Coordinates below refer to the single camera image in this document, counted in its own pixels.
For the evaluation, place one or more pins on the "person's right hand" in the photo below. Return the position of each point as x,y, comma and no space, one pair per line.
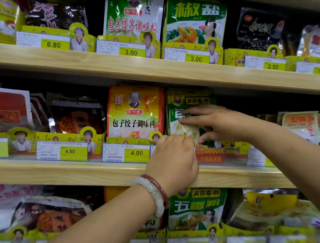
220,122

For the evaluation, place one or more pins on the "person's left hand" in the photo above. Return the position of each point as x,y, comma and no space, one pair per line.
172,162

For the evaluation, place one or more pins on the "green dumpling food packet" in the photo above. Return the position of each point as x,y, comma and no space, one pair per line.
187,107

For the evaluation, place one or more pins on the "green five spice packets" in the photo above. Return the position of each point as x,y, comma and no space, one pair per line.
197,208

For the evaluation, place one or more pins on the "yellow dumpling seasoning packets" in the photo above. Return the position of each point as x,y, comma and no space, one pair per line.
135,112

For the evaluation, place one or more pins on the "yellow vegetable food packet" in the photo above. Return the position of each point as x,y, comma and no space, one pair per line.
145,220

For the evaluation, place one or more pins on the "wooden store shelving with goods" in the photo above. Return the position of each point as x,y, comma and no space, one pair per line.
150,65

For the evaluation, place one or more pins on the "person's left forearm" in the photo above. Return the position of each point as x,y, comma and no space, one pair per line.
105,218

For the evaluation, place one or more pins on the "person's right forearm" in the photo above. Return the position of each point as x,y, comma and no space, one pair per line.
295,160

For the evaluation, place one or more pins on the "row of yellow price tags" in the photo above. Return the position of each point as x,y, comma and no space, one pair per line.
70,150
190,235
45,42

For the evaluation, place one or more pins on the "yellow seasoning packet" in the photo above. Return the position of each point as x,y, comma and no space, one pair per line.
270,205

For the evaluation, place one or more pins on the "black seasoning packet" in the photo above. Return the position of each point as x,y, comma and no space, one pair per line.
260,30

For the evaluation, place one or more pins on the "green orange seasoning packet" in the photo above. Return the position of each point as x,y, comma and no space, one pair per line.
195,22

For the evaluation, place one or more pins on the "brown orange packet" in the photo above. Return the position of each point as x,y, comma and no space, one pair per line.
77,117

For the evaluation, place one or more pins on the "pale yellow packet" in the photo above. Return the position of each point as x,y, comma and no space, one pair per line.
305,213

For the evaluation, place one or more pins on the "red brown clear packet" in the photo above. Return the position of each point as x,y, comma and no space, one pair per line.
50,215

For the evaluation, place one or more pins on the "green white seasoning packet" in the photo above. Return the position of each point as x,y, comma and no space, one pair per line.
132,20

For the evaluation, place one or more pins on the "red white flat packet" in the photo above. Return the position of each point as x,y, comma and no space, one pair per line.
15,110

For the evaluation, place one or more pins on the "dark spice packet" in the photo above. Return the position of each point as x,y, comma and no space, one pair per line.
55,15

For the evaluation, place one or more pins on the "yellow jar red lid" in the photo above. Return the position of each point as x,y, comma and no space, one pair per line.
7,20

